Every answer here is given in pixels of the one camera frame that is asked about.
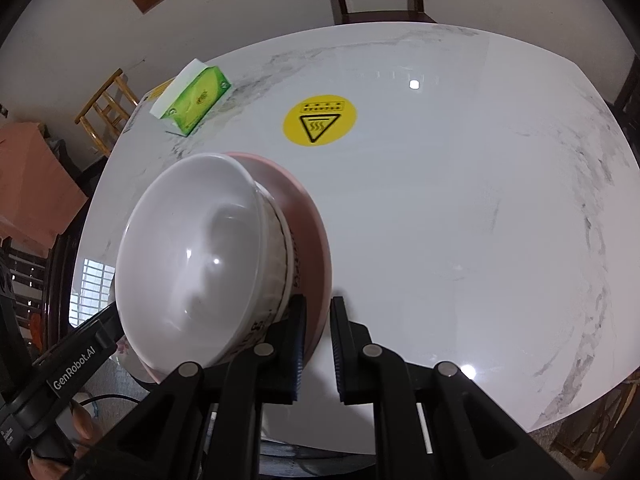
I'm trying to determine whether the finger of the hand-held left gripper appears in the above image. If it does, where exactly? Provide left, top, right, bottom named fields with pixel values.
left=70, top=304, right=120, bottom=333

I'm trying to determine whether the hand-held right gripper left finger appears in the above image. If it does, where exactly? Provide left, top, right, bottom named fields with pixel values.
left=70, top=294, right=307, bottom=480

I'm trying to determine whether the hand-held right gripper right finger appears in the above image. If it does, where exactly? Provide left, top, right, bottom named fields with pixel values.
left=330, top=296, right=581, bottom=480

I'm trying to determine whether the white plate with pink flowers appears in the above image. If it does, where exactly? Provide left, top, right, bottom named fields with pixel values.
left=107, top=340, right=151, bottom=381

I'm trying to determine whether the pink bowl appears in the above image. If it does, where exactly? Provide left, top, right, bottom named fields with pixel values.
left=132, top=151, right=333, bottom=386

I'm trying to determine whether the white ribbed bowl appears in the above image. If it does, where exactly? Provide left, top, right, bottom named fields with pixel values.
left=115, top=154, right=293, bottom=368

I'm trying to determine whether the person's left hand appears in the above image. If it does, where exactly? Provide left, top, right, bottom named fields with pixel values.
left=27, top=402, right=108, bottom=480

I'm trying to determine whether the pink cloth cover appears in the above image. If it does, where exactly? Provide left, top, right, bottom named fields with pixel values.
left=0, top=121, right=91, bottom=256

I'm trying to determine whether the bamboo chair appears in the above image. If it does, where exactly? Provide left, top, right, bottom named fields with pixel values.
left=75, top=68, right=141, bottom=158

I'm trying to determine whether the round yellow warning sticker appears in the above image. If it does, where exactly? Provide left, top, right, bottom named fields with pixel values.
left=283, top=95, right=359, bottom=147

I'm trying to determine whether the green tissue box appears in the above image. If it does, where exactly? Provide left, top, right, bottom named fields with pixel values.
left=149, top=58, right=233, bottom=137

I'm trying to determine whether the black cable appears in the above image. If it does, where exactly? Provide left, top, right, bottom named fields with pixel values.
left=72, top=392, right=146, bottom=413

